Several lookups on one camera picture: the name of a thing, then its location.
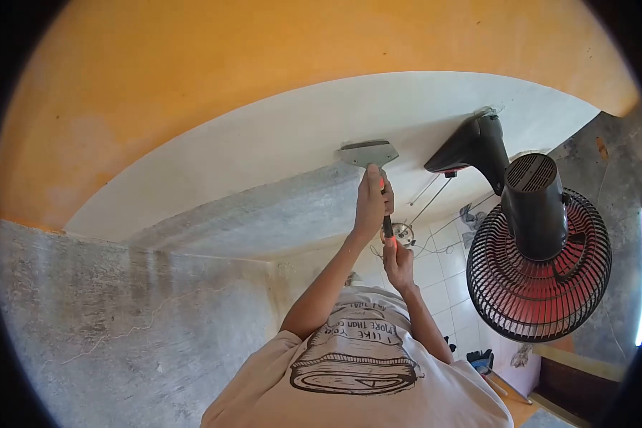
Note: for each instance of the person's left hand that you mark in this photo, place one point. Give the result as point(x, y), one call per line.
point(366, 206)

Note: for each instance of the person's right hand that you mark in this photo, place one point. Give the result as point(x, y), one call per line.
point(399, 269)

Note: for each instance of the person's left fingers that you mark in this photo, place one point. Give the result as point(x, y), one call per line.
point(389, 197)

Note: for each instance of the person's right fingers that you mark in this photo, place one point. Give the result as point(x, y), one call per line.
point(391, 250)

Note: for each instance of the person's left thumb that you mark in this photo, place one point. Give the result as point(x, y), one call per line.
point(374, 175)

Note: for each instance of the round metal lamp fitting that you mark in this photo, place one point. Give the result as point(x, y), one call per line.
point(405, 233)

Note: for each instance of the person's body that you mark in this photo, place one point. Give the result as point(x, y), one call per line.
point(364, 385)

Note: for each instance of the brown wooden door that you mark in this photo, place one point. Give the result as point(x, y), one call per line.
point(578, 388)

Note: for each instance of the black wall fan, red blades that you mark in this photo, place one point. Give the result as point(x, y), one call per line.
point(535, 251)

